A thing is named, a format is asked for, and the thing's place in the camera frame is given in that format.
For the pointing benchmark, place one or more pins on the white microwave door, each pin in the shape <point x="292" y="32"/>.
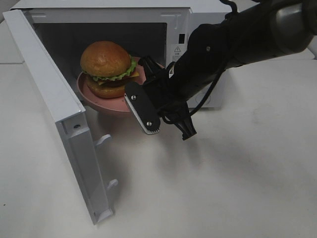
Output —
<point x="67" y="113"/>

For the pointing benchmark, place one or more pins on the white microwave oven body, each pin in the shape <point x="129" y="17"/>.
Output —
<point x="180" y="16"/>

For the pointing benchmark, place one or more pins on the burger with lettuce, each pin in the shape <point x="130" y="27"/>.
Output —
<point x="107" y="68"/>

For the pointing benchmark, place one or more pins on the pink round plate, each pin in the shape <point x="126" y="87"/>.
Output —
<point x="105" y="105"/>

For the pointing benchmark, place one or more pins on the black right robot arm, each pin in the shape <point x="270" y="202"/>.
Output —
<point x="270" y="29"/>

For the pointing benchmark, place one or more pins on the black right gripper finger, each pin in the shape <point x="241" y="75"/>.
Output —
<point x="184" y="124"/>
<point x="154" y="72"/>

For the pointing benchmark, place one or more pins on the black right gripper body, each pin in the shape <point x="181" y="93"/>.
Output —
<point x="180" y="84"/>

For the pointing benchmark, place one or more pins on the white warning label sticker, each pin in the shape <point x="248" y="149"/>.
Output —
<point x="176" y="51"/>

